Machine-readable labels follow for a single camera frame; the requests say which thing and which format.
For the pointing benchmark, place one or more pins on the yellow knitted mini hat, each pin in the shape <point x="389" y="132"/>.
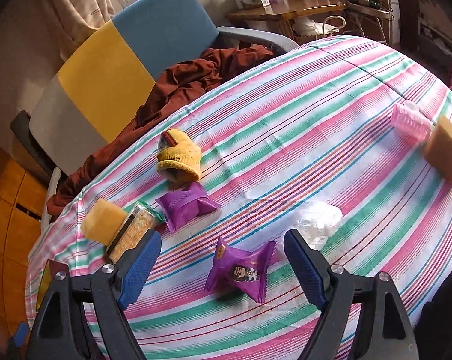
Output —
<point x="179" y="158"/>

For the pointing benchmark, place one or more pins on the wooden wardrobe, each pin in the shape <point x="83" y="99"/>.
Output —
<point x="21" y="200"/>

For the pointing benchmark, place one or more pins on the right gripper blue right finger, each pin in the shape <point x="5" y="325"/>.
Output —
<point x="310" y="268"/>

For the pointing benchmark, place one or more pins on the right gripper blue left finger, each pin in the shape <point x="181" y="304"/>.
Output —
<point x="135" y="266"/>

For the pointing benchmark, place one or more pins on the dark red blanket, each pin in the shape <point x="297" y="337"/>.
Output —
<point x="178" y="86"/>

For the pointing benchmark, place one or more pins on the white plastic bag ball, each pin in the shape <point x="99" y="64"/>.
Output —
<point x="316" y="222"/>

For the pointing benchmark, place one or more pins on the grey yellow blue headboard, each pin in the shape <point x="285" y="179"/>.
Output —
<point x="98" y="90"/>

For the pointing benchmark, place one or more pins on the yellow sponge block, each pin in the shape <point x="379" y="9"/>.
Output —
<point x="438" y="148"/>
<point x="103" y="222"/>

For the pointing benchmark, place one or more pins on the purple snack packet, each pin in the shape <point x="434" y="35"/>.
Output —
<point x="244" y="270"/>
<point x="182" y="206"/>

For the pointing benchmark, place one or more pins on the wooden bedside table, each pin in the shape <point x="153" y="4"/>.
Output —
<point x="284" y="12"/>

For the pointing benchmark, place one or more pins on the striped bed sheet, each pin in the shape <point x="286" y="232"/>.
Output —
<point x="311" y="125"/>

